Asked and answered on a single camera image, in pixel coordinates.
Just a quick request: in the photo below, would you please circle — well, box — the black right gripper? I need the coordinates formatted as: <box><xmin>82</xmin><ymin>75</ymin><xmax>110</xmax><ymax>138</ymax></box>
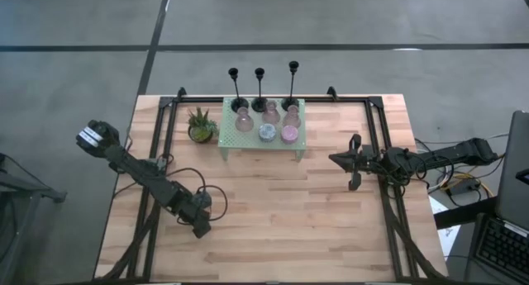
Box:
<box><xmin>329</xmin><ymin>134</ymin><xmax>385</xmax><ymax>192</ymax></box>

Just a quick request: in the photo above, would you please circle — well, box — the pink patterned candle tin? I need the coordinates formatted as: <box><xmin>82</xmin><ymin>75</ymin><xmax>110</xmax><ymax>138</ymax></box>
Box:
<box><xmin>280</xmin><ymin>125</ymin><xmax>300</xmax><ymax>145</ymax></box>

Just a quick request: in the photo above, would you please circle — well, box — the pink glass candle holder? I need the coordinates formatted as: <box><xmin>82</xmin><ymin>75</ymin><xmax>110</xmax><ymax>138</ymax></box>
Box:
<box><xmin>261</xmin><ymin>100</ymin><xmax>282</xmax><ymax>126</ymax></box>
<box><xmin>234</xmin><ymin>107</ymin><xmax>255</xmax><ymax>133</ymax></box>
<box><xmin>282</xmin><ymin>104</ymin><xmax>303</xmax><ymax>129</ymax></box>

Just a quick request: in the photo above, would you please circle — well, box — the blue white candle tin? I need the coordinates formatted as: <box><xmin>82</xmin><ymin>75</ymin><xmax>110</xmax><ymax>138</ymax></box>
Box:
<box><xmin>258</xmin><ymin>123</ymin><xmax>278</xmax><ymax>143</ymax></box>

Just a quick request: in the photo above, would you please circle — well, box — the potted succulent plant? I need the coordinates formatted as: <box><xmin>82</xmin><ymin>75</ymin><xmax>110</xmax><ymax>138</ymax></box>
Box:
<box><xmin>188</xmin><ymin>107</ymin><xmax>220</xmax><ymax>145</ymax></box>

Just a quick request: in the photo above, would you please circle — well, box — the green perforated metal riser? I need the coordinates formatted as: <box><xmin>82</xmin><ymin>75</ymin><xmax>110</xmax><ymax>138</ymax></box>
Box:
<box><xmin>217</xmin><ymin>97</ymin><xmax>308</xmax><ymax>162</ymax></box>

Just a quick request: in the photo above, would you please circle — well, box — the tallest black candlestick holder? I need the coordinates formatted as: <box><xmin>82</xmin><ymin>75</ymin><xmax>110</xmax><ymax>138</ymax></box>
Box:
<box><xmin>281</xmin><ymin>60</ymin><xmax>301</xmax><ymax>112</ymax></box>

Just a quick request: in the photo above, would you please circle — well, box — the black power adapter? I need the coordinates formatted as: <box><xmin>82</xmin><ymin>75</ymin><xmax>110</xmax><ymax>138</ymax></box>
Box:
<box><xmin>448</xmin><ymin>180</ymin><xmax>483</xmax><ymax>197</ymax></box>

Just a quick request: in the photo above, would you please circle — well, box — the white paper sheet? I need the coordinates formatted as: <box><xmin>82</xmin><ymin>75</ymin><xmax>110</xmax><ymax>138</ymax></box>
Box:
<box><xmin>427</xmin><ymin>196</ymin><xmax>462</xmax><ymax>257</ymax></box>

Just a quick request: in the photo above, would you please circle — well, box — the grey laptop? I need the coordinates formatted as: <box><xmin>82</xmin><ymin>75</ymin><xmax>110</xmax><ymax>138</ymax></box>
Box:
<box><xmin>494</xmin><ymin>110</ymin><xmax>529</xmax><ymax>232</ymax></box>

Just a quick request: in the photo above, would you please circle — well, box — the grey metal desk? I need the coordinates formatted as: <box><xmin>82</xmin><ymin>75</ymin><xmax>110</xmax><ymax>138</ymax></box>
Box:
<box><xmin>0</xmin><ymin>152</ymin><xmax>67</xmax><ymax>285</ymax></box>

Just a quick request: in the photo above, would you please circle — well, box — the black keyboard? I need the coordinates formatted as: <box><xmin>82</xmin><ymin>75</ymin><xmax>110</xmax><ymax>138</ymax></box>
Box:
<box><xmin>473</xmin><ymin>214</ymin><xmax>529</xmax><ymax>284</ymax></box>

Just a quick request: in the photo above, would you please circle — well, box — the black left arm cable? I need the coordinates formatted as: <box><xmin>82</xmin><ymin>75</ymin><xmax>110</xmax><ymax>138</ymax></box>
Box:
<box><xmin>164</xmin><ymin>167</ymin><xmax>229</xmax><ymax>225</ymax></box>

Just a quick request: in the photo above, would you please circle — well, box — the black aluminium table frame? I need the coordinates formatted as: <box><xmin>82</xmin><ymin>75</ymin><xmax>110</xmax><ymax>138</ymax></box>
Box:
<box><xmin>97</xmin><ymin>86</ymin><xmax>450</xmax><ymax>284</ymax></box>

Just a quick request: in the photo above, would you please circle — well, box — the yellow cable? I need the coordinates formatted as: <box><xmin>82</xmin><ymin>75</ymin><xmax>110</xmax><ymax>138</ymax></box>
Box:
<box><xmin>438</xmin><ymin>171</ymin><xmax>497</xmax><ymax>199</ymax></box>

